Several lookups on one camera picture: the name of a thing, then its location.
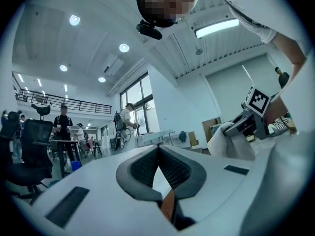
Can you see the person's head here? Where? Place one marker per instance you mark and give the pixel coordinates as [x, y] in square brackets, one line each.
[172, 1]

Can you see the cardboard box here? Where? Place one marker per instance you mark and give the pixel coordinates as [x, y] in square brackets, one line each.
[193, 138]
[208, 125]

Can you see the black mezzanine railing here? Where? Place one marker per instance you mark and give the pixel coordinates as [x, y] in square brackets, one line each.
[64, 104]

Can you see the person's right forearm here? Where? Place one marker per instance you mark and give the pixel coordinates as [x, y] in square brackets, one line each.
[275, 109]

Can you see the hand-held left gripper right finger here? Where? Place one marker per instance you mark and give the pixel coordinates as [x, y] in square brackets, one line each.
[216, 181]

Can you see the blue waste bin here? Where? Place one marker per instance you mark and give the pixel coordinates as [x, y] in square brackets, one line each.
[76, 166]

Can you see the dark backpack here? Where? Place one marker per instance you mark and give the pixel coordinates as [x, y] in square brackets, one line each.
[182, 136]

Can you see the black head-worn camera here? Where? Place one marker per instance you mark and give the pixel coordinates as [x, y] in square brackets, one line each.
[148, 31]

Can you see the person's white shirt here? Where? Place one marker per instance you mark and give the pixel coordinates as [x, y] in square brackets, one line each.
[258, 6]

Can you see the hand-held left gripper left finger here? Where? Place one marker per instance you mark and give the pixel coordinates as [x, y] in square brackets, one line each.
[103, 193]

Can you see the white fluffy cloth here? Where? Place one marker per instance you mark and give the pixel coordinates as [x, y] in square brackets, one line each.
[229, 146]

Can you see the white long table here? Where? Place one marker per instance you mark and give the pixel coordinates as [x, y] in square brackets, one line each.
[152, 134]

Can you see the large window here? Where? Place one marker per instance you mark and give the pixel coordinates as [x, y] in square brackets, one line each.
[137, 95]

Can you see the striped cushioned chair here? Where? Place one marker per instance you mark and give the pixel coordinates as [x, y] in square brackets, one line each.
[280, 125]

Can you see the round ceiling fixture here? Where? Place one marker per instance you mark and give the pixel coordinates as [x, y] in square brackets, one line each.
[198, 51]

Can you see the dark high table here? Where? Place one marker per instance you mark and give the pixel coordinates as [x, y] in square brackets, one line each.
[64, 141]

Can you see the long ceiling light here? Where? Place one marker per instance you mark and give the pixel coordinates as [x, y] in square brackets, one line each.
[216, 28]

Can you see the ceiling air conditioner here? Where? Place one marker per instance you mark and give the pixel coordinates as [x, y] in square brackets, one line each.
[112, 64]

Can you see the round ceiling light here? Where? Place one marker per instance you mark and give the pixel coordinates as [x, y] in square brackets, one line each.
[102, 79]
[74, 20]
[124, 47]
[63, 68]

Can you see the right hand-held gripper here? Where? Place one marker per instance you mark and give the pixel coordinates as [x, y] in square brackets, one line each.
[257, 101]

